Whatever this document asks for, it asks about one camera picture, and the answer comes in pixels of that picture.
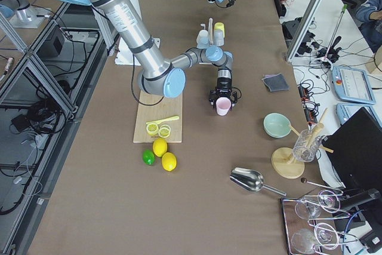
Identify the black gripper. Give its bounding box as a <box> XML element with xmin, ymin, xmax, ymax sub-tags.
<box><xmin>209</xmin><ymin>77</ymin><xmax>239</xmax><ymax>112</ymax></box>

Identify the pink cup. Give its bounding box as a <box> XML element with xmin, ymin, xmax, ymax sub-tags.
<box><xmin>215</xmin><ymin>97</ymin><xmax>232</xmax><ymax>116</ymax></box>

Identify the light blue cup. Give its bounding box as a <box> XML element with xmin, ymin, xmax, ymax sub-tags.
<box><xmin>196</xmin><ymin>36</ymin><xmax>210</xmax><ymax>49</ymax></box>

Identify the grey cup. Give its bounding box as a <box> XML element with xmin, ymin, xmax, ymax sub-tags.
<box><xmin>213</xmin><ymin>29</ymin><xmax>224</xmax><ymax>47</ymax></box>

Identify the white cup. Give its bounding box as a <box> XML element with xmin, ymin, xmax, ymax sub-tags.
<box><xmin>198</xmin><ymin>29</ymin><xmax>208</xmax><ymax>38</ymax></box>

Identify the yellow cup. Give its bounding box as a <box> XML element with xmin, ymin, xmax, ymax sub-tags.
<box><xmin>214</xmin><ymin>22</ymin><xmax>225</xmax><ymax>32</ymax></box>

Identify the wooden cutting board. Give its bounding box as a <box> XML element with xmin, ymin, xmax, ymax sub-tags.
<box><xmin>133</xmin><ymin>94</ymin><xmax>183</xmax><ymax>143</ymax></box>

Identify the yellow plastic knife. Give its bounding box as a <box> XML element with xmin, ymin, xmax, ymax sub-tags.
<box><xmin>146</xmin><ymin>115</ymin><xmax>180</xmax><ymax>125</ymax></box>

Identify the mint green bowl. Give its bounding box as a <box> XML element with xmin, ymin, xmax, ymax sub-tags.
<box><xmin>263</xmin><ymin>113</ymin><xmax>291</xmax><ymax>139</ymax></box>

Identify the grey cloth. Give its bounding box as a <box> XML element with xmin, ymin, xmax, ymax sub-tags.
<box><xmin>262</xmin><ymin>73</ymin><xmax>290</xmax><ymax>93</ymax></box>

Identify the lemon slice lower left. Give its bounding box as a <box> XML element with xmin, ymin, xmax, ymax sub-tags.
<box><xmin>158</xmin><ymin>124</ymin><xmax>171</xmax><ymax>139</ymax></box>

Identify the lemon slice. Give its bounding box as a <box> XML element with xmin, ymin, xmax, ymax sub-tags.
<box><xmin>146</xmin><ymin>122</ymin><xmax>159</xmax><ymax>136</ymax></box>
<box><xmin>158</xmin><ymin>124</ymin><xmax>171</xmax><ymax>139</ymax></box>

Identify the lemon slice top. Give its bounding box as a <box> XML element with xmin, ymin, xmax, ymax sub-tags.
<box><xmin>146</xmin><ymin>122</ymin><xmax>159</xmax><ymax>136</ymax></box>

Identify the yellow lemon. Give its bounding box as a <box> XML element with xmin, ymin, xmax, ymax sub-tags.
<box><xmin>152</xmin><ymin>138</ymin><xmax>168</xmax><ymax>158</ymax></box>
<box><xmin>162</xmin><ymin>152</ymin><xmax>177</xmax><ymax>171</ymax></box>

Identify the metal scoop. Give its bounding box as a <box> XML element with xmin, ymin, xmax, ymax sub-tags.
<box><xmin>230</xmin><ymin>167</ymin><xmax>287</xmax><ymax>197</ymax></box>

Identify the wooden mug tree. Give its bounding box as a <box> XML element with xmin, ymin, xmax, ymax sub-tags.
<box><xmin>271</xmin><ymin>108</ymin><xmax>334</xmax><ymax>179</ymax></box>

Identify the green lime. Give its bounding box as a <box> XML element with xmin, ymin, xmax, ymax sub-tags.
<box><xmin>142</xmin><ymin>149</ymin><xmax>156</xmax><ymax>165</ymax></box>

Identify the glass mug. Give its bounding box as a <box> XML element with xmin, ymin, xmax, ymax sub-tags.
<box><xmin>292</xmin><ymin>130</ymin><xmax>322</xmax><ymax>162</ymax></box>

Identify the blue teach pendant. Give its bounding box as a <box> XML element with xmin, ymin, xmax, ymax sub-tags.
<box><xmin>335</xmin><ymin>103</ymin><xmax>381</xmax><ymax>125</ymax></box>
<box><xmin>331</xmin><ymin>66</ymin><xmax>376</xmax><ymax>105</ymax></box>

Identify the black monitor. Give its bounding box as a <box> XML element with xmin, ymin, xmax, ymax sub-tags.
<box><xmin>323</xmin><ymin>107</ymin><xmax>381</xmax><ymax>191</ymax></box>

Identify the wine glass rack tray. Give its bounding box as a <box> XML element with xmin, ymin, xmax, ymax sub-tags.
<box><xmin>281</xmin><ymin>189</ymin><xmax>365</xmax><ymax>254</ymax></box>

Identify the person in dark clothes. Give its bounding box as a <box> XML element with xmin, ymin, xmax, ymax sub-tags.
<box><xmin>356</xmin><ymin>0</ymin><xmax>381</xmax><ymax>53</ymax></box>

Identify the white wire cup rack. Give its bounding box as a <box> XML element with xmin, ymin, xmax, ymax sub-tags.
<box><xmin>193</xmin><ymin>18</ymin><xmax>226</xmax><ymax>67</ymax></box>

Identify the aluminium frame post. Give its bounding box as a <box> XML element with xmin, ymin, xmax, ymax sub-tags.
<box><xmin>285</xmin><ymin>0</ymin><xmax>322</xmax><ymax>63</ymax></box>

